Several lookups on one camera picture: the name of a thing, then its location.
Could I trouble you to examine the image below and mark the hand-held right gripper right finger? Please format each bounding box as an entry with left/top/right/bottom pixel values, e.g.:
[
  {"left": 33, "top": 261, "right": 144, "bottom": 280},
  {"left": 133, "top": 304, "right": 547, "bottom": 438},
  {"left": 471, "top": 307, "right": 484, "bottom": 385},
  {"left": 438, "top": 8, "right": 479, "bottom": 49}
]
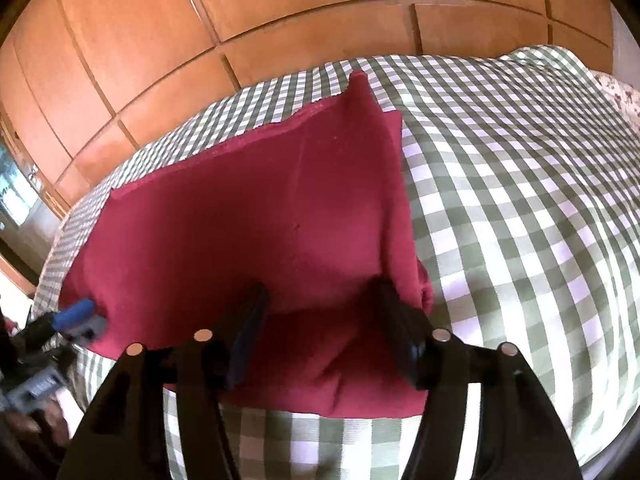
[{"left": 369, "top": 277, "right": 586, "bottom": 480}]

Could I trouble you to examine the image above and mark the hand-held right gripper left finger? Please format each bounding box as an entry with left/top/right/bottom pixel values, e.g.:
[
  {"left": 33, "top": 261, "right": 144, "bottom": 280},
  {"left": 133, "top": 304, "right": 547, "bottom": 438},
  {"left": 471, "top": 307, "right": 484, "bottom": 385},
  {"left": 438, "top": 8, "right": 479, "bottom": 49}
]
[{"left": 55, "top": 282, "right": 271, "bottom": 480}]

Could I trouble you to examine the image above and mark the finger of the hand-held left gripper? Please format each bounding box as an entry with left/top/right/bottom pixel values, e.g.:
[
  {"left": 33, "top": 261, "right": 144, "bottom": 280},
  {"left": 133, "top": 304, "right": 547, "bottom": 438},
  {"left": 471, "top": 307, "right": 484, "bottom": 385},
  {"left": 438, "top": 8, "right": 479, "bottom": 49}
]
[{"left": 54, "top": 299, "right": 109, "bottom": 347}]

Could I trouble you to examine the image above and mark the red garment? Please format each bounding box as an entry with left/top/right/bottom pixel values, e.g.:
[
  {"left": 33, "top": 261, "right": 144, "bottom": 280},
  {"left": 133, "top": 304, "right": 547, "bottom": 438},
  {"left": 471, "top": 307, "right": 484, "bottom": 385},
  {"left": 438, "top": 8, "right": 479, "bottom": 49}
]
[{"left": 59, "top": 69, "right": 435, "bottom": 418}]

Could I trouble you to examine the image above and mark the glass cabinet door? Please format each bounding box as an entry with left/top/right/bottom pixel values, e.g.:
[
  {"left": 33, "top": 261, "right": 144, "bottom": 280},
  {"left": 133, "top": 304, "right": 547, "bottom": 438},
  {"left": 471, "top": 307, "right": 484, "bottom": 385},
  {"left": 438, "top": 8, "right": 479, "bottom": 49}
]
[{"left": 0, "top": 135, "right": 43, "bottom": 228}]

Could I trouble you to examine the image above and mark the green checked bedsheet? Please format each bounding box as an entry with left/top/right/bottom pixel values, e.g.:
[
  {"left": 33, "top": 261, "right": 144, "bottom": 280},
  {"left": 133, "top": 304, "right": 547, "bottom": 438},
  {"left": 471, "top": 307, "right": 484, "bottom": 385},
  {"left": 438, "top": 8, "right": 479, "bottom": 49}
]
[{"left": 31, "top": 45, "right": 640, "bottom": 480}]

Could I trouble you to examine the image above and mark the wooden wardrobe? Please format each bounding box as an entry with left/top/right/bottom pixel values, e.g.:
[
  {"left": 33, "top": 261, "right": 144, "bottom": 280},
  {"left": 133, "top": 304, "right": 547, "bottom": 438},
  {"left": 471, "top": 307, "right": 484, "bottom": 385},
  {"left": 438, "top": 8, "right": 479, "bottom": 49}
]
[{"left": 0, "top": 0, "right": 618, "bottom": 221}]

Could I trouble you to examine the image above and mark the floral cloth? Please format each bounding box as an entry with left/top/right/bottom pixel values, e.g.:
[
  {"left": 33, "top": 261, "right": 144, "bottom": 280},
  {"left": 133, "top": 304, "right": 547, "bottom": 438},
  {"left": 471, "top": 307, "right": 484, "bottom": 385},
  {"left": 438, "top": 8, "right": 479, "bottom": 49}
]
[{"left": 591, "top": 69, "right": 640, "bottom": 128}]

